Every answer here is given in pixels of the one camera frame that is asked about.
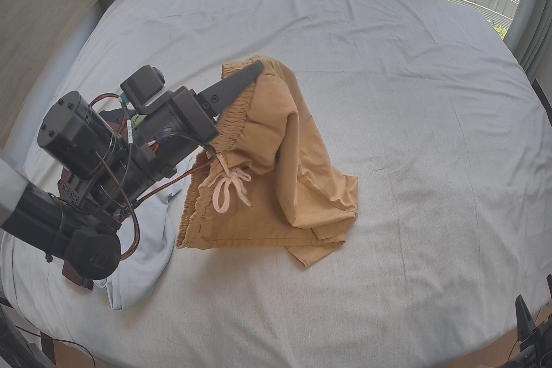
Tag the tan shorts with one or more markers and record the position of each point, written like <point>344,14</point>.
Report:
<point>276,168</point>

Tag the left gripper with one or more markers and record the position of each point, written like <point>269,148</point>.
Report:
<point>189,120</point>

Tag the dark grey garment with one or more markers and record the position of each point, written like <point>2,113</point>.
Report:
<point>110,115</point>

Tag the brown garment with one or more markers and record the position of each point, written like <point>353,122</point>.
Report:
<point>75,273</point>

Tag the pale blue garment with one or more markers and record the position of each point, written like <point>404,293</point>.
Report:
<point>142,245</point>

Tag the bed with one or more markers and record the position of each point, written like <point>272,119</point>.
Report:
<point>388,99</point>

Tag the grey-green curtain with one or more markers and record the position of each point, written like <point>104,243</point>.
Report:
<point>532,4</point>

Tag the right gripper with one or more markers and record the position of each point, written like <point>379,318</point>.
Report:
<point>541,351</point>

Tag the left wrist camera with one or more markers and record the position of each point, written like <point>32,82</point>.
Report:
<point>142,86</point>

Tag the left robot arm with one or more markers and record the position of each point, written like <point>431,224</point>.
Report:
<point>73,129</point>

